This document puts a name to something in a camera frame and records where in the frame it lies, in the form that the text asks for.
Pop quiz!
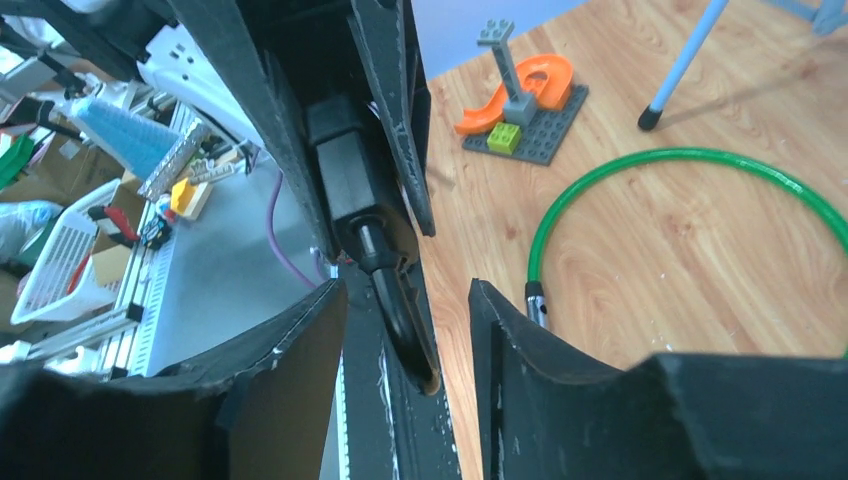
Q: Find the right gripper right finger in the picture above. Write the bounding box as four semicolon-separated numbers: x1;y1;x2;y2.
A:
468;279;847;479

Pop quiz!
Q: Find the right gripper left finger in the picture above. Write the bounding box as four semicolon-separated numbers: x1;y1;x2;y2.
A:
1;280;347;479

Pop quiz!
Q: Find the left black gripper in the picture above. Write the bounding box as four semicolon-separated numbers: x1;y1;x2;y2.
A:
171;0;436;256

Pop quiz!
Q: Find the black padlock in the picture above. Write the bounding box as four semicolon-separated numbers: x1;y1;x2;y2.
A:
305;94;441;395

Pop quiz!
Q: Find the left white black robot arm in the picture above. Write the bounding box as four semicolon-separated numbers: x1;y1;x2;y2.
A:
1;1;435;269

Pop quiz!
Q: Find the orange grey brick toy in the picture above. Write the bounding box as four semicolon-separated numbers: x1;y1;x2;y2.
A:
454;20;589;166

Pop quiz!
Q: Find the light blue music stand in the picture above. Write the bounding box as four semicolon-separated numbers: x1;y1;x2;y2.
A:
637;0;847;132

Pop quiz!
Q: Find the green cable lock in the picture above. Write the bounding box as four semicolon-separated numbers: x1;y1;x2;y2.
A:
525;147;847;363

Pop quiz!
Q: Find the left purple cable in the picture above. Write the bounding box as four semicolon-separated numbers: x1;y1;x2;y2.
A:
264;172;329;293

